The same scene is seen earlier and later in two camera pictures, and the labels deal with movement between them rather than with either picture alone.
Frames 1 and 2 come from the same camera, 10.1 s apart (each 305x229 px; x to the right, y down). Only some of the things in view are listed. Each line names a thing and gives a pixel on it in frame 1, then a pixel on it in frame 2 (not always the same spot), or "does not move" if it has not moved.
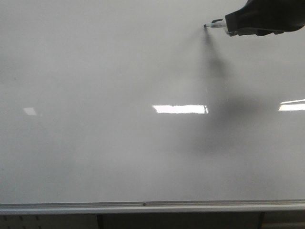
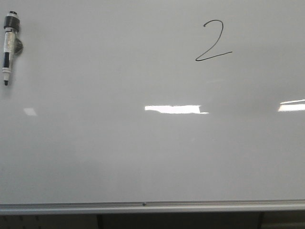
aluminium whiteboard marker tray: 153,206 does not move
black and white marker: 215,24 to 13,46
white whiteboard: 137,101 does not move
